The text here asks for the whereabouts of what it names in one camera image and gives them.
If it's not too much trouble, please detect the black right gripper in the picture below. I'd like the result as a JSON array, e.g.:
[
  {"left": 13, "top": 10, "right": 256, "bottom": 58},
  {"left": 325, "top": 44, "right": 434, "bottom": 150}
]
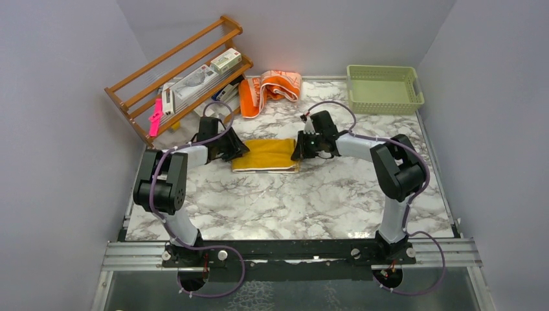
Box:
[{"left": 292, "top": 130, "right": 324, "bottom": 160}]

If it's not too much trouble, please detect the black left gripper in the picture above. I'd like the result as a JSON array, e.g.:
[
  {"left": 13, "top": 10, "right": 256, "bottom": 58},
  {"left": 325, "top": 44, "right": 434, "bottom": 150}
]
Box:
[{"left": 212, "top": 127, "right": 248, "bottom": 161}]

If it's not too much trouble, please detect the brown yellow bear towel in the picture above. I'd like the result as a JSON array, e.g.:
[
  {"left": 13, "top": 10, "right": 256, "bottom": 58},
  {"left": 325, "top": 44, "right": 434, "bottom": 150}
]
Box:
[{"left": 231, "top": 139, "right": 300, "bottom": 174}]

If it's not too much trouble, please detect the orange white towel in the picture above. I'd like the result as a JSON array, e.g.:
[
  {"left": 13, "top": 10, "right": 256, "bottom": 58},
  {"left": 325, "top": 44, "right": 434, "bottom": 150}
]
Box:
[{"left": 238, "top": 70, "right": 302, "bottom": 119}]

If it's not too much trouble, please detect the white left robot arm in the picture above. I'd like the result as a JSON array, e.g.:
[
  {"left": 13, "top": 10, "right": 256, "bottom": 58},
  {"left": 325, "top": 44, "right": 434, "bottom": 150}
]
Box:
[{"left": 133, "top": 117, "right": 250, "bottom": 266}]

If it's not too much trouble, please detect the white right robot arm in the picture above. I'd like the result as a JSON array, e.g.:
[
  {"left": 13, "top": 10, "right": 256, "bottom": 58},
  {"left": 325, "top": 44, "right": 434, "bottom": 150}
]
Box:
[{"left": 291, "top": 111, "right": 429, "bottom": 264}]

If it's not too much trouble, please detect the blue white stapler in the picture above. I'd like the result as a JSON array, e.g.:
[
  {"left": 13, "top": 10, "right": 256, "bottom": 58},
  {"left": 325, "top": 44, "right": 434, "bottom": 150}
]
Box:
[{"left": 212, "top": 84, "right": 239, "bottom": 102}]

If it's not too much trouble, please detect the large flat white box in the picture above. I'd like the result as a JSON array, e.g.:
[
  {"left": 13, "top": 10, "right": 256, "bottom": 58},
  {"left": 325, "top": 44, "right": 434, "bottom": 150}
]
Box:
[{"left": 171, "top": 64, "right": 219, "bottom": 100}]

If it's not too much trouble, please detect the pink marker pen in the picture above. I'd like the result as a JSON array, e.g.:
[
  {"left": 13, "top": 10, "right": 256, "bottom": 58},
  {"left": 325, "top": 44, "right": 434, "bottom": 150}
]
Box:
[{"left": 148, "top": 98, "right": 164, "bottom": 137}]

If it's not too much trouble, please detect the white upright box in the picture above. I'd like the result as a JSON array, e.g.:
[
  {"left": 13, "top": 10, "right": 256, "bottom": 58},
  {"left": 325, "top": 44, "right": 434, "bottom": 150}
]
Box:
[{"left": 161, "top": 82, "right": 174, "bottom": 116}]

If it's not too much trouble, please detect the green plastic basket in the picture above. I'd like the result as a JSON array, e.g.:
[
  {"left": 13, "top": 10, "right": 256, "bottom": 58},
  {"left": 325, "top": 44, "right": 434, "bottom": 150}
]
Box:
[{"left": 346, "top": 65, "right": 425, "bottom": 115}]

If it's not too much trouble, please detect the wooden shelf rack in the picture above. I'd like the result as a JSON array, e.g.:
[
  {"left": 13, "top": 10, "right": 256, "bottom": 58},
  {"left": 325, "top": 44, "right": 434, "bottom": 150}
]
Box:
[{"left": 104, "top": 16, "right": 253, "bottom": 148}]

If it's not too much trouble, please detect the small white box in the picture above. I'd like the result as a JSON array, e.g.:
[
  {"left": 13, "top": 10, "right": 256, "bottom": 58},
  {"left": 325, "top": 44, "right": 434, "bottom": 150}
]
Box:
[{"left": 210, "top": 48, "right": 242, "bottom": 74}]

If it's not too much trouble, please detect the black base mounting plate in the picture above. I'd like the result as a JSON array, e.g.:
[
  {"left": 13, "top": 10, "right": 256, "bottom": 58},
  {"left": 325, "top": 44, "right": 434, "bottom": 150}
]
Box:
[{"left": 161, "top": 238, "right": 416, "bottom": 282}]

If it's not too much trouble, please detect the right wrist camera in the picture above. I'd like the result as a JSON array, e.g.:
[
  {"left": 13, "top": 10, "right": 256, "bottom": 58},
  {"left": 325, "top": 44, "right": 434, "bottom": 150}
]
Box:
[{"left": 304, "top": 117, "right": 316, "bottom": 135}]

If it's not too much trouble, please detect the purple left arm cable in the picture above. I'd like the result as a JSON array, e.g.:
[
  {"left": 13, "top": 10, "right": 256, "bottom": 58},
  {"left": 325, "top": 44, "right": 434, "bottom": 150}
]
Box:
[{"left": 148, "top": 100, "right": 247, "bottom": 300}]

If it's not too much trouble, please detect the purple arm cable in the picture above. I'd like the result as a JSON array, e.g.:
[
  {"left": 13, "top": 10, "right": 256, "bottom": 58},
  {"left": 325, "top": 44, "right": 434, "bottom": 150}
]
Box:
[
  {"left": 300, "top": 100, "right": 447, "bottom": 297},
  {"left": 148, "top": 100, "right": 247, "bottom": 300}
]

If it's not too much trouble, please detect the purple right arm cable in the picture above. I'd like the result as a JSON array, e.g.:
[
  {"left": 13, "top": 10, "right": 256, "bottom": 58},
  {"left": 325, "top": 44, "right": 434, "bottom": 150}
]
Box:
[{"left": 300, "top": 100, "right": 447, "bottom": 297}]

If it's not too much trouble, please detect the aluminium rail frame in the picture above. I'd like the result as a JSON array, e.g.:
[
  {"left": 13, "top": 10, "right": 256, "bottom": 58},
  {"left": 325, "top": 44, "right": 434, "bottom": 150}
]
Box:
[{"left": 92, "top": 238, "right": 494, "bottom": 310}]

